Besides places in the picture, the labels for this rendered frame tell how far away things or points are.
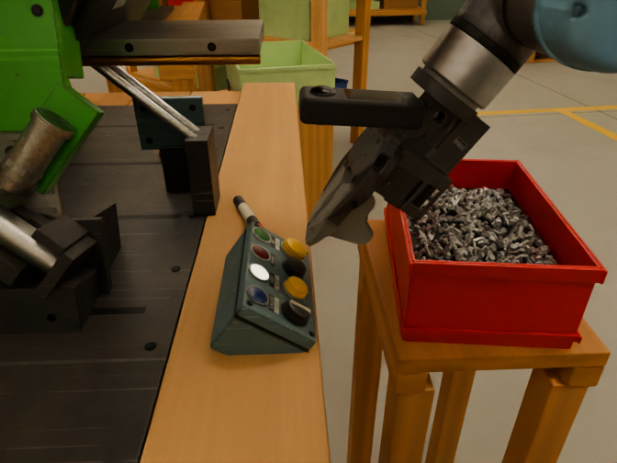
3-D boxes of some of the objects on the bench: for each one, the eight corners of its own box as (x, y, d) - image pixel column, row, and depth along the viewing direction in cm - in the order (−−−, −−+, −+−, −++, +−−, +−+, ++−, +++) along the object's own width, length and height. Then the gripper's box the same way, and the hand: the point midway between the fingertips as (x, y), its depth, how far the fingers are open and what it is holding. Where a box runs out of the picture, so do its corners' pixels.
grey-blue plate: (212, 185, 75) (202, 94, 68) (211, 190, 73) (200, 98, 66) (151, 186, 75) (134, 95, 68) (148, 192, 73) (130, 99, 66)
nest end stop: (71, 276, 51) (98, 241, 50) (44, 299, 45) (73, 260, 44) (61, 270, 51) (88, 234, 50) (32, 292, 45) (62, 252, 44)
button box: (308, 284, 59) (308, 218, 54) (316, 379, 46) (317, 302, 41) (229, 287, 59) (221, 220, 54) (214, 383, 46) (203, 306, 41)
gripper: (504, 134, 43) (358, 293, 52) (470, 105, 51) (348, 247, 59) (433, 79, 40) (291, 256, 49) (409, 57, 48) (290, 213, 57)
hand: (308, 231), depth 53 cm, fingers closed
